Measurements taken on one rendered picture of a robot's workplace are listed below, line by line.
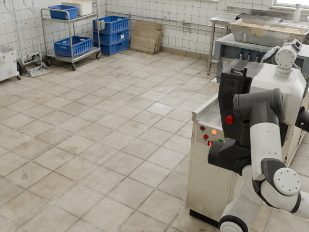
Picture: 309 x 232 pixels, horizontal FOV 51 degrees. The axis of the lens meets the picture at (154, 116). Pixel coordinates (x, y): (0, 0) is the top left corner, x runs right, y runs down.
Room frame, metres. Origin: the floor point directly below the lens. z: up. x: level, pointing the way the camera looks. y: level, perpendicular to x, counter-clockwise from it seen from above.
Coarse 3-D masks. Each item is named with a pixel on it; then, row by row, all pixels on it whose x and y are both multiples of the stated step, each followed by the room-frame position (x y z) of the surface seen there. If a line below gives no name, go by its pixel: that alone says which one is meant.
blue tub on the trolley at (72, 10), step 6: (54, 6) 5.37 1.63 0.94; (60, 6) 5.47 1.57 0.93; (66, 6) 5.42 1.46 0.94; (72, 6) 5.37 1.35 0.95; (54, 12) 5.19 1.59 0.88; (60, 12) 5.13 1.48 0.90; (72, 12) 5.19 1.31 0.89; (60, 18) 5.14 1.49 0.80; (66, 18) 5.10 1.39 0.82; (72, 18) 5.20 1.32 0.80
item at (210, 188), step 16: (208, 112) 1.97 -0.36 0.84; (192, 128) 1.87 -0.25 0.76; (192, 144) 1.87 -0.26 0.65; (192, 160) 1.86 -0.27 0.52; (192, 176) 1.85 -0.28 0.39; (208, 176) 1.79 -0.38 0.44; (224, 176) 1.73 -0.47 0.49; (240, 176) 1.79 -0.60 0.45; (192, 192) 1.85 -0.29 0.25; (208, 192) 1.78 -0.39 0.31; (224, 192) 1.72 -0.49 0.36; (192, 208) 1.84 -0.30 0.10; (208, 208) 1.77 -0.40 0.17; (224, 208) 1.71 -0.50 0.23
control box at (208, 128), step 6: (198, 126) 1.82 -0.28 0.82; (204, 126) 1.79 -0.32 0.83; (210, 126) 1.78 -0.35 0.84; (216, 126) 1.78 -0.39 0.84; (198, 132) 1.81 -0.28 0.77; (204, 132) 1.79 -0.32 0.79; (210, 132) 1.77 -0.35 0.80; (222, 132) 1.73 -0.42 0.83; (198, 138) 1.81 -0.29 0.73; (210, 138) 1.77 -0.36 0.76; (216, 138) 1.75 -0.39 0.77; (222, 138) 1.73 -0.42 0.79; (228, 138) 1.70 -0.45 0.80; (210, 144) 1.76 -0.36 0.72
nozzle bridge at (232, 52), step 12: (228, 36) 2.70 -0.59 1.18; (216, 48) 2.55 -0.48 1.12; (228, 48) 2.58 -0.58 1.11; (240, 48) 2.53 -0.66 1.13; (252, 48) 2.39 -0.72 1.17; (264, 48) 2.36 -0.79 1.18; (216, 60) 2.54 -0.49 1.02; (228, 60) 2.52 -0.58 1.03; (252, 60) 2.47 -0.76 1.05; (300, 60) 2.28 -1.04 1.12
